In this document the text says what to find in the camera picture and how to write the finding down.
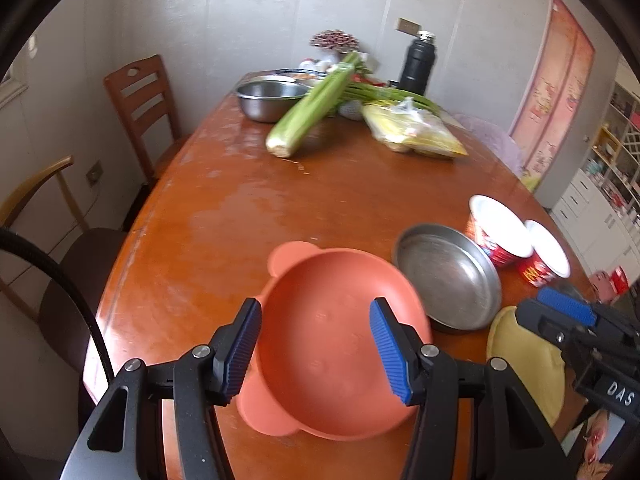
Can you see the red small stool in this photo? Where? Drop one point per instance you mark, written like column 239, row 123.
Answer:
column 619, row 281

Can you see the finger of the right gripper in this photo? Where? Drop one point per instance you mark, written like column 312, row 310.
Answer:
column 569, row 306
column 567, row 333

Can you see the small stainless steel bowl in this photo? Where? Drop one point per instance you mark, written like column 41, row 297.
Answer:
column 568, row 293

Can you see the purple cloth on chair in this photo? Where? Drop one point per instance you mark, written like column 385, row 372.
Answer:
column 495, row 139

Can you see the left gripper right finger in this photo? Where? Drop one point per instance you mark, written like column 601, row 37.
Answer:
column 399, row 348

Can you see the large celery bunch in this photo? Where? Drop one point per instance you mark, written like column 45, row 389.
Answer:
column 289, row 132

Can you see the yellow shell-shaped plate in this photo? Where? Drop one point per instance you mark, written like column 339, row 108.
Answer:
column 538, row 364

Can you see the patterned plate with food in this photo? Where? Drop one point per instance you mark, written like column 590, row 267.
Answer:
column 299, row 74

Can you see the yellow noodles plastic bag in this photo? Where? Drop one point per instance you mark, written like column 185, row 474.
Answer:
column 404, row 128

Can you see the white shelf cabinet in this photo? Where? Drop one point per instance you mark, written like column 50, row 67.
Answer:
column 598, row 212

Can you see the black thermos bottle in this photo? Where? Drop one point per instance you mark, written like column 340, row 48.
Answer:
column 420, row 59

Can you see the pink hello kitty door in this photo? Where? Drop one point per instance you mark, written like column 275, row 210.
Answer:
column 554, row 92

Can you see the lower wall outlet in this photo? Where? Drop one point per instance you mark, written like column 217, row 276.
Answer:
column 94, row 174

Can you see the orange bear-shaped plate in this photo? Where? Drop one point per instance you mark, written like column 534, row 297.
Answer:
column 315, row 367

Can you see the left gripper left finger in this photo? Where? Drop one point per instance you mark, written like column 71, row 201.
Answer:
column 233, row 346

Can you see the brown slatted wooden chair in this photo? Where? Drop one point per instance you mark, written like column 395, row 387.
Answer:
column 141, row 95

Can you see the round metal pan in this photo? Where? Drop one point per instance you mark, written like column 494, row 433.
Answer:
column 458, row 285

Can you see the red noodle cup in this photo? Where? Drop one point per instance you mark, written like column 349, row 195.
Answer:
column 548, row 260
column 497, row 231

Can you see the large steel bowl far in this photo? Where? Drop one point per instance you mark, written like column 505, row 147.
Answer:
column 268, row 100

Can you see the wall power socket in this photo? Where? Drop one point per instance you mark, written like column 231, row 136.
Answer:
column 408, row 27

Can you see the red bean bag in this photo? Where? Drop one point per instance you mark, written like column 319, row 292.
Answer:
column 334, row 40

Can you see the white foam-netted fruit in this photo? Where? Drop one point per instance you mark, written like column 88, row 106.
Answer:
column 351, row 110

